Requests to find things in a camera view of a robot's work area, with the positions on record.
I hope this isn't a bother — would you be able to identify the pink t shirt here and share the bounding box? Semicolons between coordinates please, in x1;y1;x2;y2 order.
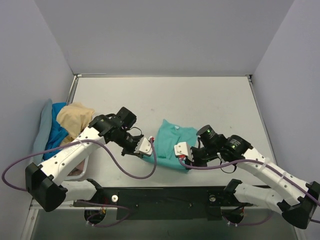
68;157;89;179

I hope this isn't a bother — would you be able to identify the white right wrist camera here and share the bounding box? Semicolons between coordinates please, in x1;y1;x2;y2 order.
173;142;194;162

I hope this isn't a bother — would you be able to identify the light blue t shirt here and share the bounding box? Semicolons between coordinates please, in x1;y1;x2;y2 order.
32;98;53;153

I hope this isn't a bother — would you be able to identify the white laundry bin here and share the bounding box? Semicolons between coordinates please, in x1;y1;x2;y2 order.
26;113;97;182

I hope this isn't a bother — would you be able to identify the teal t shirt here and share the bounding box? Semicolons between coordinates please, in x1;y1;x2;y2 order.
154;119;197;173

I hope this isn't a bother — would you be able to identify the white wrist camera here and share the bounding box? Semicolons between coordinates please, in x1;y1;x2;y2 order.
137;136;154;157
173;142;194;162

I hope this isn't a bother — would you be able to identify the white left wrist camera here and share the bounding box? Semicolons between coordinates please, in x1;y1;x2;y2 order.
137;136;154;157

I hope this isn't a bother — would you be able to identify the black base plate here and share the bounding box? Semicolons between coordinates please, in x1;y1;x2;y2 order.
74;186;247;221

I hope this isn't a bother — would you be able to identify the aluminium frame rail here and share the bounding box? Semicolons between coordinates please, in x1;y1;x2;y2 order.
29;199;74;210

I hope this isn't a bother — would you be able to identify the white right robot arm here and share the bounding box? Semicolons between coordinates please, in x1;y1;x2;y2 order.
185;125;320;230

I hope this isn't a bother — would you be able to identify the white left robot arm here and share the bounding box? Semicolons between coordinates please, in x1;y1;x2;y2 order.
25;107;153;212

